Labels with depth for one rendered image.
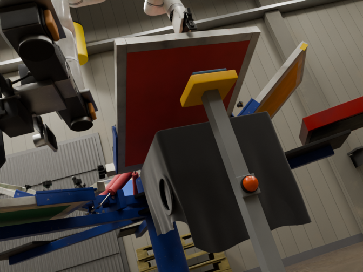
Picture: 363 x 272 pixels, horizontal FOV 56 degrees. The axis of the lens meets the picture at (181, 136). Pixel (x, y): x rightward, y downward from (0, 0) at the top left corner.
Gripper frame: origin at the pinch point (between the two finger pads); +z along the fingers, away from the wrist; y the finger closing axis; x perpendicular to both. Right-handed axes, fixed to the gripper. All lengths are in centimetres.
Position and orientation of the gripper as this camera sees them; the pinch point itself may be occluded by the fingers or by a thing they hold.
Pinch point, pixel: (190, 38)
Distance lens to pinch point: 135.1
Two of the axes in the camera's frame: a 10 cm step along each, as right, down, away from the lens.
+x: 9.4, -1.6, 3.0
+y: 1.4, -6.3, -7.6
